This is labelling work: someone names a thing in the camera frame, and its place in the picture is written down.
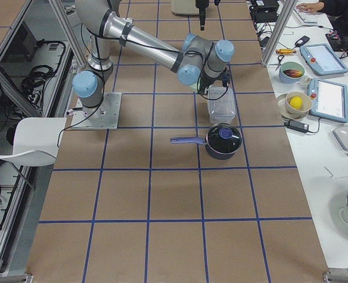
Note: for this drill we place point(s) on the beige plate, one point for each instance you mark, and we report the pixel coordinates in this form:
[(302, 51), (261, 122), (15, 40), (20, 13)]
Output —
[(281, 101)]

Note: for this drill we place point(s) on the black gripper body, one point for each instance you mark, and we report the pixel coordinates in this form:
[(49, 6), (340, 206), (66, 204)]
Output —
[(205, 82)]

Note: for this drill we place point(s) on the small white cup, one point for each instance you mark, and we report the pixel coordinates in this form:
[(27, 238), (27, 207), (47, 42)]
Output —
[(305, 81)]

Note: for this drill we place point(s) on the white chair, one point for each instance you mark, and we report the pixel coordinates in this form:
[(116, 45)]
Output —
[(36, 141)]

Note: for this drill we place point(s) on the purple saucepan with lid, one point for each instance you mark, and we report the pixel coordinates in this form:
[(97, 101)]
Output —
[(221, 141)]

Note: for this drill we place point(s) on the green bowl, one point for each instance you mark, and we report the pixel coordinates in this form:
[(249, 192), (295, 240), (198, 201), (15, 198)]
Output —
[(194, 87)]

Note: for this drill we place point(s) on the white keyboard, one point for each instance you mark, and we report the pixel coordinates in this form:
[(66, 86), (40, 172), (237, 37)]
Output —
[(305, 17)]

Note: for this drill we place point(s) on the beige bowl with lemon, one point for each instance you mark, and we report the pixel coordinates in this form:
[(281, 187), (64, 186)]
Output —
[(298, 103)]

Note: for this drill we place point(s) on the scissors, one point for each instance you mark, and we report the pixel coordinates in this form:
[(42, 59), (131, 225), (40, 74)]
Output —
[(280, 59)]

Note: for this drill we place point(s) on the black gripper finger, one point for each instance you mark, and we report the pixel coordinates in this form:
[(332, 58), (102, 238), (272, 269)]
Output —
[(202, 17)]

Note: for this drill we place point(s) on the blue bowl with fruit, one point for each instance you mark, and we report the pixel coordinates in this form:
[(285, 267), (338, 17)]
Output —
[(291, 72)]

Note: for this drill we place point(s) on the orange handled tool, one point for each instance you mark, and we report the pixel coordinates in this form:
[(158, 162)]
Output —
[(285, 51)]

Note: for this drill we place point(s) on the teach pendant tablet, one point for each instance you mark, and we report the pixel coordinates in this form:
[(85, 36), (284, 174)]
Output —
[(329, 100), (322, 60)]

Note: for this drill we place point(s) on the clear plastic container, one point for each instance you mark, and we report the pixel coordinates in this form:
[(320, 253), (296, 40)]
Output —
[(221, 105)]

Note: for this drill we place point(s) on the aluminium frame post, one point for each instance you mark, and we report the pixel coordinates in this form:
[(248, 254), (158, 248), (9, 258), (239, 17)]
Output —
[(284, 16)]

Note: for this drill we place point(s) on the lower teach pendant tablet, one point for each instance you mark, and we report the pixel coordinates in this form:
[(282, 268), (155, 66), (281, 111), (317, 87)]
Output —
[(329, 100)]

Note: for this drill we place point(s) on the upper teach pendant tablet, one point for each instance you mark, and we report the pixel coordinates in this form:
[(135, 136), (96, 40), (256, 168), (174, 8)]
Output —
[(322, 60)]

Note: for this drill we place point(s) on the person hand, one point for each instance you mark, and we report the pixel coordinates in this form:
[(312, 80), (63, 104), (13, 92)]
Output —
[(309, 8)]

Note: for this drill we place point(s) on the black power adapter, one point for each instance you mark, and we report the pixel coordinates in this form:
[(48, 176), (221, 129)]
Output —
[(297, 126)]

